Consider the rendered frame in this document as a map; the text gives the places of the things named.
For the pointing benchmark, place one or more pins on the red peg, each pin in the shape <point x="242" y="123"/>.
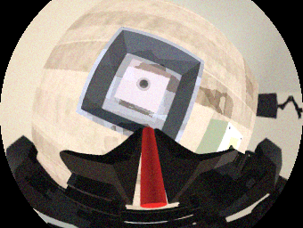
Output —
<point x="153" y="194"/>

